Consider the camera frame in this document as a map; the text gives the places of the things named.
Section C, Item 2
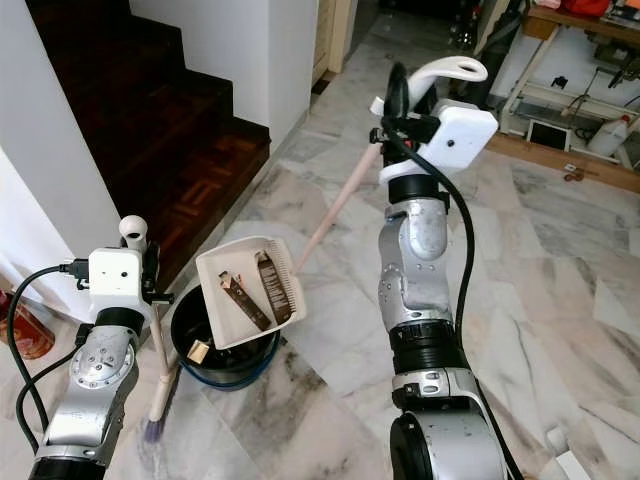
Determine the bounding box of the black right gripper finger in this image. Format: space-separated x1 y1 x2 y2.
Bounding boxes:
386 62 411 126

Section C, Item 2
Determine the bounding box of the beige long-handled dustpan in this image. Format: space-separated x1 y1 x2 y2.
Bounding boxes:
195 56 489 351

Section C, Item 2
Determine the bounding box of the gold brown wrapper piece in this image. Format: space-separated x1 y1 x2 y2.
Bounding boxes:
186 338 213 363

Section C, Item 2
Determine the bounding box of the black round waste bin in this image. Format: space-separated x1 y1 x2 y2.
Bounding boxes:
168 283 283 391

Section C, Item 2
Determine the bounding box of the dark wooden staircase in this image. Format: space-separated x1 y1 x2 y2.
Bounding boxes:
25 0 273 291

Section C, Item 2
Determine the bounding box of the white metal rack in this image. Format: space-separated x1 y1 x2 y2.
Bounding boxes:
490 0 640 166

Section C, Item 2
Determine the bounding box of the white framed tablet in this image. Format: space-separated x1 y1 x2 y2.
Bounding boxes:
526 118 573 153

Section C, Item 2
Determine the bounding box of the red tin can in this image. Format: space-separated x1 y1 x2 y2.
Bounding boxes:
0 288 55 361

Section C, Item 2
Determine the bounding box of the wooden plank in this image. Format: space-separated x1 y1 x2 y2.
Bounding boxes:
485 133 640 198

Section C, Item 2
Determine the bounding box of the clear plastic jug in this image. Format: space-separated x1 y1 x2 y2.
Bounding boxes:
587 114 634 158

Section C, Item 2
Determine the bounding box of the wooden shelf board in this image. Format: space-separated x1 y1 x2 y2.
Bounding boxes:
525 5 640 39

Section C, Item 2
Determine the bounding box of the red bag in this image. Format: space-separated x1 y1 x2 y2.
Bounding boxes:
560 0 613 19

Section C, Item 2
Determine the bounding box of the white paper box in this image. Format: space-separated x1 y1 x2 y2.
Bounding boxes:
543 425 599 480

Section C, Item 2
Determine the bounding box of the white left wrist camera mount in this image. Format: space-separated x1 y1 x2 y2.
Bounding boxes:
86 247 151 326

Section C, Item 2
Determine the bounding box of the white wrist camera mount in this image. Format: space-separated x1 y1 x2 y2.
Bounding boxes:
86 247 151 326
376 100 501 187

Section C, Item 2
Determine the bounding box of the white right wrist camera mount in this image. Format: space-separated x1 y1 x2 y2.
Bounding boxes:
376 100 501 187

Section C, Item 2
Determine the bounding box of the cream door frame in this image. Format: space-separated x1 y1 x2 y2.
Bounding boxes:
312 0 359 83

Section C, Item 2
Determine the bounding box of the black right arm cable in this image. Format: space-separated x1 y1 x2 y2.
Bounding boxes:
400 125 526 480

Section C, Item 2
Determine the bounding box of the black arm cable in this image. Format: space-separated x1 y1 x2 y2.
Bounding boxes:
5 262 91 456
400 125 526 480

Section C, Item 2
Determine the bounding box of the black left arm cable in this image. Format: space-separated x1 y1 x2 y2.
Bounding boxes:
5 262 91 456

